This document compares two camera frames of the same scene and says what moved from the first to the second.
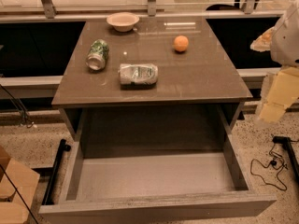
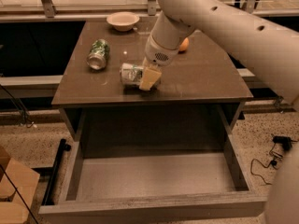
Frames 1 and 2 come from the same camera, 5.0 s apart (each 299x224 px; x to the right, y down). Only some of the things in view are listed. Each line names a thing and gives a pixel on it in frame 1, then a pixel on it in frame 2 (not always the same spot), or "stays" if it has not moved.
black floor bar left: (49, 196) stays
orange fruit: (180, 43) stays
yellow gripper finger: (283, 90) to (150, 77)
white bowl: (122, 21) stays
